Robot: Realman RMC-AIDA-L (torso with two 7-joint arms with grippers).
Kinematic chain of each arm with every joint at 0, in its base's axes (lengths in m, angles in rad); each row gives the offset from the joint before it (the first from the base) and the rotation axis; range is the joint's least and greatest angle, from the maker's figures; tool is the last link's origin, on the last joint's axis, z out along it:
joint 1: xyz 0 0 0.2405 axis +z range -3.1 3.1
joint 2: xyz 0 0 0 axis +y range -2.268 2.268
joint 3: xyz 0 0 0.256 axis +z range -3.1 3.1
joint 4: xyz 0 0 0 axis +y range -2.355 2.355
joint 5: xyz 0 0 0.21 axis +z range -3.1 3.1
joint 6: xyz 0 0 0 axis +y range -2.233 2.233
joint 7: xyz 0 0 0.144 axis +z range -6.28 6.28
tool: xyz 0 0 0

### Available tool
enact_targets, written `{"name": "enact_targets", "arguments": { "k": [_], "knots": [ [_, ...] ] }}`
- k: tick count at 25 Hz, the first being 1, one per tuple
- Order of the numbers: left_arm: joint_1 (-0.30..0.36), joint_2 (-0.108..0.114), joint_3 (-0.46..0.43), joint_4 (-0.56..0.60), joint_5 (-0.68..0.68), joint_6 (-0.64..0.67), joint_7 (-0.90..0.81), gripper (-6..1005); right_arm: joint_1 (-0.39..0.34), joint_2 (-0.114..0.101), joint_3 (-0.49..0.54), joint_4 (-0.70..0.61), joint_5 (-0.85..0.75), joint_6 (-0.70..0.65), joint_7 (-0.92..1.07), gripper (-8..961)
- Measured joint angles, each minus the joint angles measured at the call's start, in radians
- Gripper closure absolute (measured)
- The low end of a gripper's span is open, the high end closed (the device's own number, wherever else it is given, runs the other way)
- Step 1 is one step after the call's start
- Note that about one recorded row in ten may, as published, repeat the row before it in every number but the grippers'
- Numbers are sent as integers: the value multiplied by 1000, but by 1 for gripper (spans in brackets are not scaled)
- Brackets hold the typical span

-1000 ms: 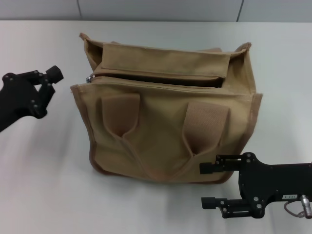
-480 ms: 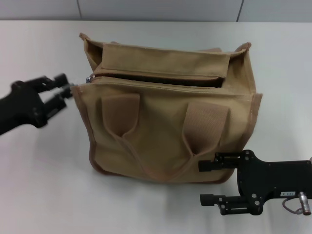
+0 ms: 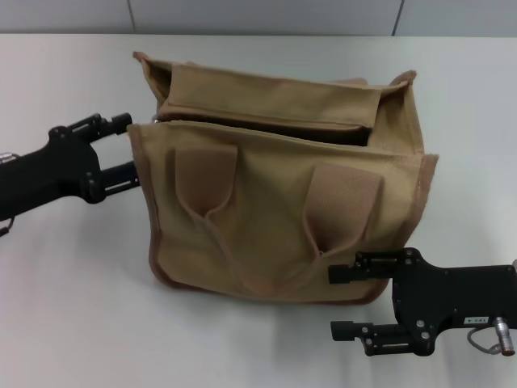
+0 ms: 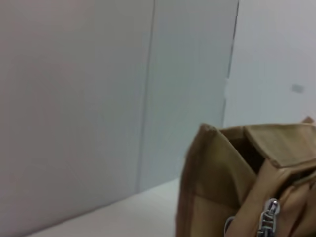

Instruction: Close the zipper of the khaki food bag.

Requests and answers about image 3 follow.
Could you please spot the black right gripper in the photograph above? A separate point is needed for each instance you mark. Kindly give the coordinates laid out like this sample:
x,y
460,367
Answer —
x,y
444,295

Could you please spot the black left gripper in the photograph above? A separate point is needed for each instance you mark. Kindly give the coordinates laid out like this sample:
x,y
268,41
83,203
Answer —
x,y
52,174

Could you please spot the khaki canvas food bag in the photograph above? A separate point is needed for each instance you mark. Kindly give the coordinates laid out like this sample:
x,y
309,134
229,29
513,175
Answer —
x,y
274,194

